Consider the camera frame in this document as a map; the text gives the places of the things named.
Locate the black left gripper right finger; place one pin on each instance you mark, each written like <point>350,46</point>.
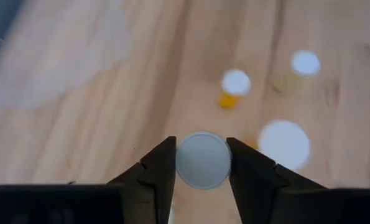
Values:
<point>256,186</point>

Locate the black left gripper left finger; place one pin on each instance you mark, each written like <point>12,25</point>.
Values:
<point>153,186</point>

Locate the amber pill bottle white cap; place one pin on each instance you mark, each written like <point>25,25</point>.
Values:
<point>305,63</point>
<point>203,160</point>
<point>284,144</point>
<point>236,82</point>

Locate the clear plastic bin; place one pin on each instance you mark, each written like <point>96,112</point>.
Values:
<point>63,62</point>

